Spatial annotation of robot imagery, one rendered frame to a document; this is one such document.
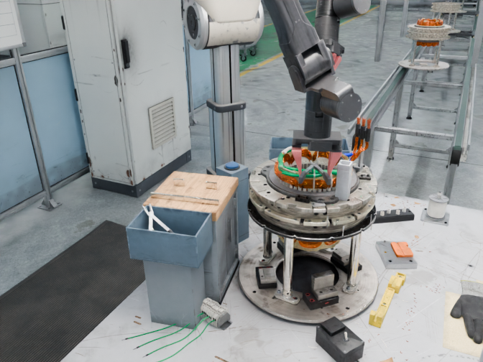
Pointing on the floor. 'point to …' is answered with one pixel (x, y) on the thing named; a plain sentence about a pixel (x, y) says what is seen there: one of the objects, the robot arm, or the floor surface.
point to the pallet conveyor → (461, 139)
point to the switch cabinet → (129, 90)
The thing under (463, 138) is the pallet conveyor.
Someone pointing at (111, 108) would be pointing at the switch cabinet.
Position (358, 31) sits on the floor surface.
